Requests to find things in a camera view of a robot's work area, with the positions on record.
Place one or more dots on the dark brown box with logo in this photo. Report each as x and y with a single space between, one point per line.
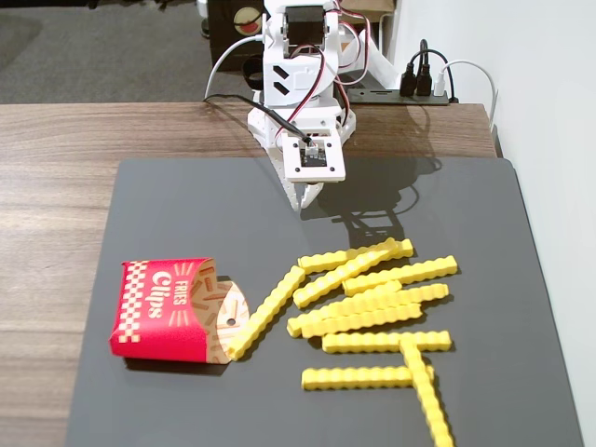
228 28

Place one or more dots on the white furniture frame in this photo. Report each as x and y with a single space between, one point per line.
386 32

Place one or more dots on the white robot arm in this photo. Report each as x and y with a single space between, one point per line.
302 25

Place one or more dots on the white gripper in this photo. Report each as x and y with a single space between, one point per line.
290 188

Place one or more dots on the black tape roll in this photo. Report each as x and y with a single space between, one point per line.
253 77

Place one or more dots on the black power strip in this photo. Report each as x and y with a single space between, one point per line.
372 95

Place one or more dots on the white perforated base plate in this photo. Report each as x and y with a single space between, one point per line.
258 125

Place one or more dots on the dark grey mat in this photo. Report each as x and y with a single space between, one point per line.
209 219

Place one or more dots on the red fries carton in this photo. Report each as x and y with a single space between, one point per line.
158 307

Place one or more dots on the yellow crinkle plastic fry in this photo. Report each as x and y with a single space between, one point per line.
430 400
354 377
326 260
267 312
363 321
335 278
363 342
372 302
419 270

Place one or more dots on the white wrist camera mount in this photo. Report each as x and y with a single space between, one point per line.
314 158

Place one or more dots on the white chair leg with caster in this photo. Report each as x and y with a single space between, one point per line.
203 18

